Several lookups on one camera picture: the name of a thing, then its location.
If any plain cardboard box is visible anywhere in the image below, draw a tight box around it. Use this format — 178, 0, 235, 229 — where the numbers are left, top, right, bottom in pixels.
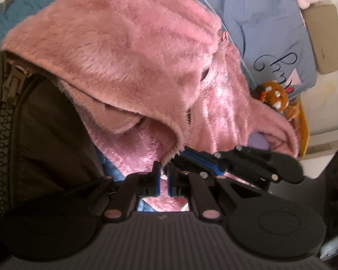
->
303, 4, 338, 75

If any person's brown zip jacket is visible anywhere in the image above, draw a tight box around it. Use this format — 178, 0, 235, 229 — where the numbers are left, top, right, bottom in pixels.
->
0, 45, 105, 231

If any pink fluffy jacket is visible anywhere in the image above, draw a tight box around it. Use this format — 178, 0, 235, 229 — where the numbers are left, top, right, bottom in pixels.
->
1, 0, 300, 211

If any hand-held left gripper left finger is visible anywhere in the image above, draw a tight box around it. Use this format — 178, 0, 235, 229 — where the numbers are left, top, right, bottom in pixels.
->
60, 162, 162, 223

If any red panda plush toy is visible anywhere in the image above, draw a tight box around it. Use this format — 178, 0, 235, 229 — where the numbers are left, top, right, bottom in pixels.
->
256, 81, 289, 111

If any purple garment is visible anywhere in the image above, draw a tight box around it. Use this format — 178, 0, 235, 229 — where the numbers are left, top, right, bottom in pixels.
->
249, 132, 271, 151

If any grey printed sofa cover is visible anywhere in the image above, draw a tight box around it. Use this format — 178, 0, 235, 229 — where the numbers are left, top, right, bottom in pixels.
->
192, 0, 317, 90

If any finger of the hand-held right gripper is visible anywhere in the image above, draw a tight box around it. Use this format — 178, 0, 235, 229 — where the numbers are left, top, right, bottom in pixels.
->
173, 155, 271, 190
183, 146, 274, 172

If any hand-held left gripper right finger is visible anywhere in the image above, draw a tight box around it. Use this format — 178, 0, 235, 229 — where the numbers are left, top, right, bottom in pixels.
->
167, 163, 260, 221

